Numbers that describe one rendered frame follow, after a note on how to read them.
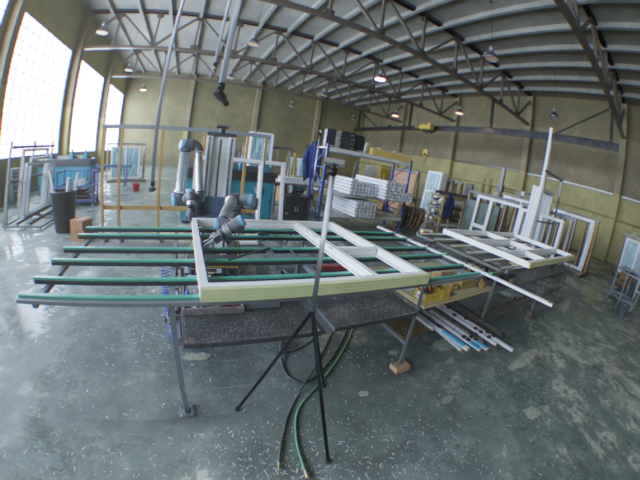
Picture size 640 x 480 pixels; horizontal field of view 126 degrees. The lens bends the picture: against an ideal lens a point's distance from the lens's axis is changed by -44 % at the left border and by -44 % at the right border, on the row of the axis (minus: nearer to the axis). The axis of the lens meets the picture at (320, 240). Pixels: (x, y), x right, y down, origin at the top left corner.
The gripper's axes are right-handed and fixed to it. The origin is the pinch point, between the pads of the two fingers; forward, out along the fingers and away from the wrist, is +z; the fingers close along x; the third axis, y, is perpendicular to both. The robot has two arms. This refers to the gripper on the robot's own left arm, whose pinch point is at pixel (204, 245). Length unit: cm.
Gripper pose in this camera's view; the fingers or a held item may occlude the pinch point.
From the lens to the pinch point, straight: 211.5
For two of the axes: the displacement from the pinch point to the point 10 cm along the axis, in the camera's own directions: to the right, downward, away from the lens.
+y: -4.0, -7.9, -4.7
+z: -8.1, 5.4, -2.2
